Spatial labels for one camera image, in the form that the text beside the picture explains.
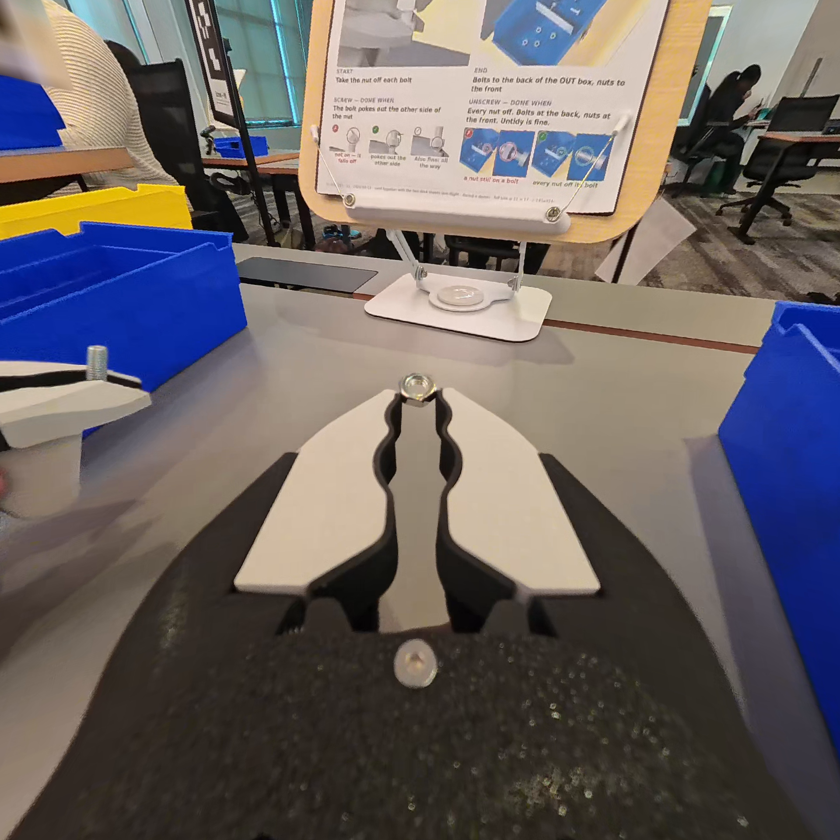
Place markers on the silver bolt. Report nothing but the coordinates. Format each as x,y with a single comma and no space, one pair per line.
97,364

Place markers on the instruction sheet on stand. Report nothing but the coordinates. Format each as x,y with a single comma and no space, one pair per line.
683,118

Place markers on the dark flat tablet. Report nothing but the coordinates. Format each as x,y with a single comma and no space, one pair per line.
309,273

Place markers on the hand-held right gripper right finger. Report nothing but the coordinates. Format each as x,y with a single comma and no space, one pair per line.
519,525

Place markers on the blue divided storage bin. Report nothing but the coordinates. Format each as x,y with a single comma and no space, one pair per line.
788,499

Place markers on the small blue storage bin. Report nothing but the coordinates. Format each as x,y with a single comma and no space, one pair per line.
243,146

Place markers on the white instruction board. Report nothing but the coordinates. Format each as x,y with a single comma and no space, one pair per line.
486,92

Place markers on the brown wooden desk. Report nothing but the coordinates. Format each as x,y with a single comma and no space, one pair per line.
145,164

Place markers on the black white tag board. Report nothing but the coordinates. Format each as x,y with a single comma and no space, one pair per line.
217,53

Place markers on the silver hex nut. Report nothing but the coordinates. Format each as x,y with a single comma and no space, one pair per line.
404,386

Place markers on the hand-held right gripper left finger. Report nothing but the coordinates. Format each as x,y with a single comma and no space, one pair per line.
313,525

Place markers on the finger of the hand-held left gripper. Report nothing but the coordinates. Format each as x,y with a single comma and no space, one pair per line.
53,377
66,414

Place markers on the white panel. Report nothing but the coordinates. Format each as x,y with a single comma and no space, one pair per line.
643,243

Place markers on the yellow storage bin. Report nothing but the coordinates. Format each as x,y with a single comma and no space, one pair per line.
92,208

